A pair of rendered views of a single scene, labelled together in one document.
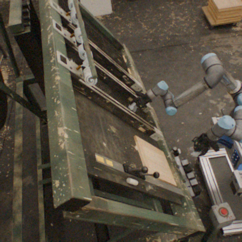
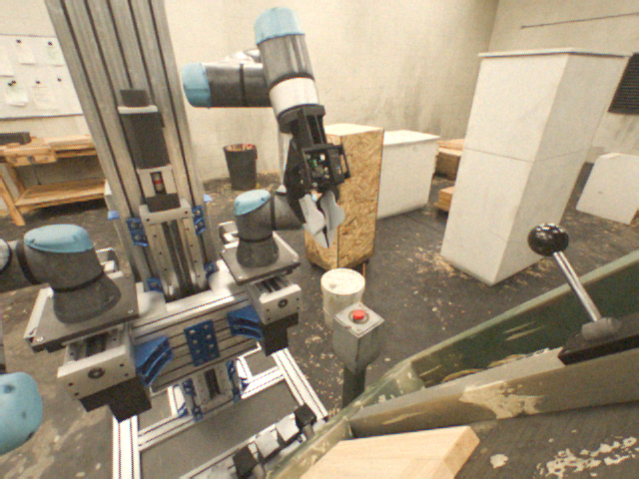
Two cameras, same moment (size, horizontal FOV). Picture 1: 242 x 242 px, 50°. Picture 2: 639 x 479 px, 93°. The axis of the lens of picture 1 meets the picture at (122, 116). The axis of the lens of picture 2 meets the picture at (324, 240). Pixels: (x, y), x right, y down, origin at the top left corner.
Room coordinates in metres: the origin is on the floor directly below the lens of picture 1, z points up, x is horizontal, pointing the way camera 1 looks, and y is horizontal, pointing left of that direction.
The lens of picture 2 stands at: (0.99, -0.02, 1.60)
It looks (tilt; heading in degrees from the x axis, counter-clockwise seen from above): 28 degrees down; 236
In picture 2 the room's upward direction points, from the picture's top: straight up
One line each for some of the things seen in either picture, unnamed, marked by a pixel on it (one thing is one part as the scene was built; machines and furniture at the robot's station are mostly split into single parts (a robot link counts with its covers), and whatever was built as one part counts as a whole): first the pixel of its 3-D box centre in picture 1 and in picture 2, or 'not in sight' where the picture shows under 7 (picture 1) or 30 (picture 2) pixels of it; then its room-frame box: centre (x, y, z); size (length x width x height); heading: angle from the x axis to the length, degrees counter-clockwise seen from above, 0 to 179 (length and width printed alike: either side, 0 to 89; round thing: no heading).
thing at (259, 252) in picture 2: not in sight; (257, 243); (0.67, -0.91, 1.09); 0.15 x 0.15 x 0.10
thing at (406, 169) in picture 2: not in sight; (389, 174); (-1.91, -2.81, 0.48); 1.00 x 0.64 x 0.95; 178
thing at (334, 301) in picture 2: not in sight; (342, 295); (-0.07, -1.36, 0.24); 0.32 x 0.30 x 0.47; 178
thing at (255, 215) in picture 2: not in sight; (255, 213); (0.67, -0.91, 1.20); 0.13 x 0.12 x 0.14; 152
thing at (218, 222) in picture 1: (221, 216); (356, 337); (0.50, -0.56, 0.84); 0.12 x 0.12 x 0.18; 6
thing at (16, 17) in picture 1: (37, 44); not in sight; (2.17, 0.67, 1.38); 0.70 x 0.15 x 0.85; 6
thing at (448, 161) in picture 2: not in sight; (473, 155); (-4.94, -3.49, 0.23); 2.45 x 1.03 x 0.45; 178
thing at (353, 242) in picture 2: not in sight; (340, 204); (-0.50, -1.98, 0.63); 0.50 x 0.42 x 1.25; 10
